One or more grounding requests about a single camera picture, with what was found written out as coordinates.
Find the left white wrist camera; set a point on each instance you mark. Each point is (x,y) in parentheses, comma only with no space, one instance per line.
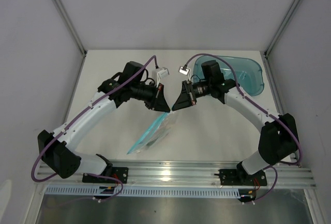
(159,73)

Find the right aluminium corner post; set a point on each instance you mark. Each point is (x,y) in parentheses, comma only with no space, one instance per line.
(294,5)

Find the aluminium corner post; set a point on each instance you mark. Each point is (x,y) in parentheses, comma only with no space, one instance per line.
(294,5)
(69,25)

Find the right aluminium side rail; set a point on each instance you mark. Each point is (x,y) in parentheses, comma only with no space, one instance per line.
(298,154)

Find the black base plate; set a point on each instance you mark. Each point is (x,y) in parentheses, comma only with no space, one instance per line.
(120,173)
(234,177)

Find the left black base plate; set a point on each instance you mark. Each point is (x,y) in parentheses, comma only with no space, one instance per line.
(120,173)

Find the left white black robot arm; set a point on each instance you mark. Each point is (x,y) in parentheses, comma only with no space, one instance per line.
(58,148)

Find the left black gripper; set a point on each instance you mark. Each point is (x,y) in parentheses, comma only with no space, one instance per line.
(158,102)

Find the aluminium front rail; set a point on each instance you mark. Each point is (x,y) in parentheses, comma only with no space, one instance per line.
(201,174)

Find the clear zip top bag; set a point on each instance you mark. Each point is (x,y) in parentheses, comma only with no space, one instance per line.
(156,132)

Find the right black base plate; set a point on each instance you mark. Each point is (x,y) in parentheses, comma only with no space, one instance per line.
(234,177)

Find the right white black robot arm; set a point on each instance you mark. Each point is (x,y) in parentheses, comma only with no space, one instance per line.
(278,133)

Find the blue plastic tub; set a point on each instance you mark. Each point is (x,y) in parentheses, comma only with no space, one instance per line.
(247,71)

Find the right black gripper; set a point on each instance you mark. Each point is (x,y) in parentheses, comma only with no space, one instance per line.
(185,100)

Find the white slotted cable duct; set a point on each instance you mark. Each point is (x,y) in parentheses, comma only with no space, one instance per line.
(136,191)

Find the left aluminium corner post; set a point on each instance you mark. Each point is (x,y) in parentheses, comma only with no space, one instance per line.
(69,25)

